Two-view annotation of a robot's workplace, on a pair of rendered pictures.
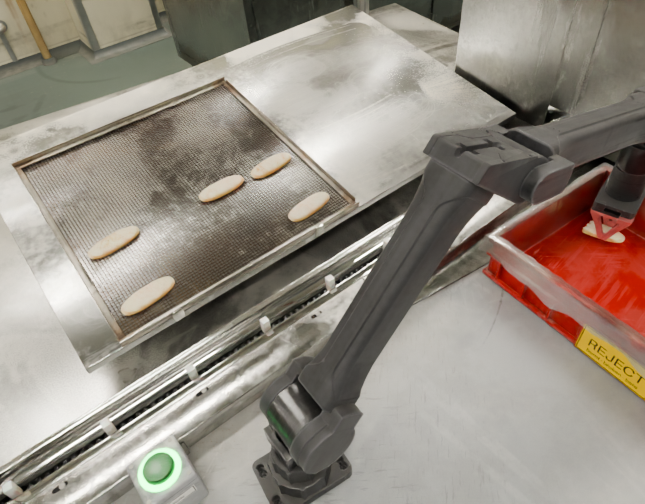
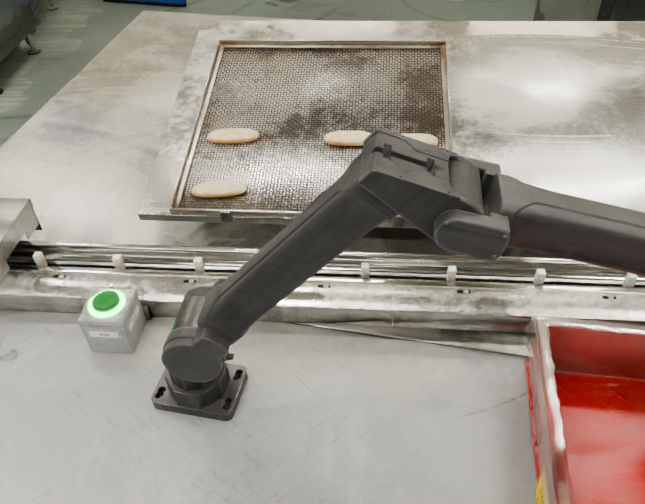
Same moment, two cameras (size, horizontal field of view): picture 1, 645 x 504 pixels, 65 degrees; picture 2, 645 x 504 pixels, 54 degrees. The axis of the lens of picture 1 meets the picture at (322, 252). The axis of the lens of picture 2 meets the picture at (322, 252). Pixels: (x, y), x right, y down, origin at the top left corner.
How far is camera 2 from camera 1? 0.43 m
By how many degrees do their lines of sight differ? 29
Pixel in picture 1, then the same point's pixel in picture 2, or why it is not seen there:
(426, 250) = (313, 227)
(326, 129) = (499, 136)
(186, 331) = (233, 239)
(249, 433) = not seen: hidden behind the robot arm
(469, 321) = (459, 392)
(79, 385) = (137, 228)
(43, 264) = (177, 125)
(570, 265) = (635, 423)
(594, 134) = (600, 230)
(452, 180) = (356, 173)
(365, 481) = (232, 433)
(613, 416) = not seen: outside the picture
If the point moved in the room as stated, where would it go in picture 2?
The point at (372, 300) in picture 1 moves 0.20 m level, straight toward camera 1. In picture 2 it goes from (266, 251) to (106, 352)
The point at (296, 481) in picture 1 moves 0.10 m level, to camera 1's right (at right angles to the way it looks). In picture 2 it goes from (175, 382) to (227, 420)
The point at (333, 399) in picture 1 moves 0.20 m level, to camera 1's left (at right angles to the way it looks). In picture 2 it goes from (206, 318) to (103, 251)
